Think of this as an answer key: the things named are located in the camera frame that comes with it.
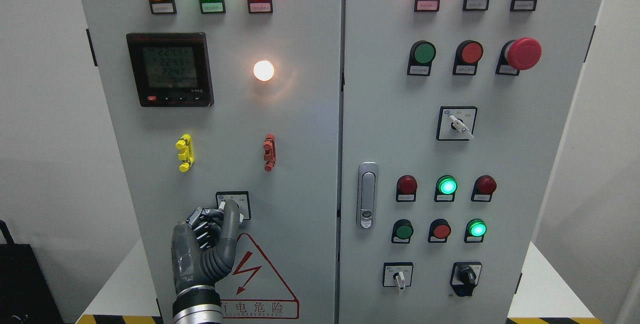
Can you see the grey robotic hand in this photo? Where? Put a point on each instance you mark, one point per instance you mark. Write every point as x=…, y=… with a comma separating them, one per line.
x=203, y=247

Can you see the white rotary light switch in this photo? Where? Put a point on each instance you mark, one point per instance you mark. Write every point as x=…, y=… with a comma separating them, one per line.
x=240, y=197

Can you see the silver black robot forearm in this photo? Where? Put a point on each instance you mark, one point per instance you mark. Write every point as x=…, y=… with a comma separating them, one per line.
x=198, y=305

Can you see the red triangle danger sticker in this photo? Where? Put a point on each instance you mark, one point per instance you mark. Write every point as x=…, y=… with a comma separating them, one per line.
x=254, y=290

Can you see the yellow terminal clip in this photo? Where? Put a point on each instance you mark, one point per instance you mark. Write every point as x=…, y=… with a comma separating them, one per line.
x=185, y=152

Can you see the red terminal clip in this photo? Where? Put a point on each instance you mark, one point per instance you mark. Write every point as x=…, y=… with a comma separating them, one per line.
x=269, y=153

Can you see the black digital power meter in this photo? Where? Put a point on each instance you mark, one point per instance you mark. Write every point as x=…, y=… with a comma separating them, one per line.
x=171, y=68

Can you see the clear small lamp bulb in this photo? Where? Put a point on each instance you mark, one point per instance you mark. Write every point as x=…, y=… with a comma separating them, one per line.
x=263, y=70

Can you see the green push button lower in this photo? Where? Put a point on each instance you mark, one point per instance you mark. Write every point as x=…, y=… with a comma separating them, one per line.
x=402, y=231

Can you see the green push button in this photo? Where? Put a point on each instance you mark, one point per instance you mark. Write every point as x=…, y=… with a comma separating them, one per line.
x=421, y=56
x=402, y=231

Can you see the dark red indicator left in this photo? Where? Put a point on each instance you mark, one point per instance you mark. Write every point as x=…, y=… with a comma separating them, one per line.
x=406, y=189

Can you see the dark red indicator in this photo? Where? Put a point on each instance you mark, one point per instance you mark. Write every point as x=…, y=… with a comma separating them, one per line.
x=483, y=189
x=406, y=189

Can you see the grey electrical control cabinet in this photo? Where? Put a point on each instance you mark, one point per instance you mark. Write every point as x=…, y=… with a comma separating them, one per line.
x=341, y=96

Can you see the red push button lower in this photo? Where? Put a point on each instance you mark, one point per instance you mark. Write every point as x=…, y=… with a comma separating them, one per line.
x=439, y=231

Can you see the red push button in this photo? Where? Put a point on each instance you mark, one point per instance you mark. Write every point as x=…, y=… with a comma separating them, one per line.
x=467, y=56
x=439, y=231

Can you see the green lit indicator middle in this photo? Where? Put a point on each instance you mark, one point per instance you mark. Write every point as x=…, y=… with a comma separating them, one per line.
x=445, y=189

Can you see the green lit button lower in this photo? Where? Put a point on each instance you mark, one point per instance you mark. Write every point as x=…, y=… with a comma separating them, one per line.
x=475, y=231

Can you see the dark red indicator right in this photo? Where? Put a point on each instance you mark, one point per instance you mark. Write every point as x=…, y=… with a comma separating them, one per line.
x=483, y=189

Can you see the green push button upper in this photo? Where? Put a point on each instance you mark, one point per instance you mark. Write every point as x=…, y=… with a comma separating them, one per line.
x=421, y=56

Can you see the red push button upper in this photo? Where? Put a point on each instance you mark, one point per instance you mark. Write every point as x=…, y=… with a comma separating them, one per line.
x=467, y=56

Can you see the red emergency stop mushroom button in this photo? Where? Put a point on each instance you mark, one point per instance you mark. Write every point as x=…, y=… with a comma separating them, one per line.
x=517, y=55

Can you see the silver cabinet door handle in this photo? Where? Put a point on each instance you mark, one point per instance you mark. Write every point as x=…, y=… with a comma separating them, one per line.
x=367, y=194

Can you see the small white rotary switch bottom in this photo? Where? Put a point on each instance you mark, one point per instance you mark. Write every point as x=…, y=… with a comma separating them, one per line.
x=397, y=275

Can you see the black rotary knob switch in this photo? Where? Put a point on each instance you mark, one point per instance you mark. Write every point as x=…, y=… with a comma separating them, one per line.
x=465, y=277

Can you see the white rotary switch right door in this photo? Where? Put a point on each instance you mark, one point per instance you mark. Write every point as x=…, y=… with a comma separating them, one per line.
x=456, y=123

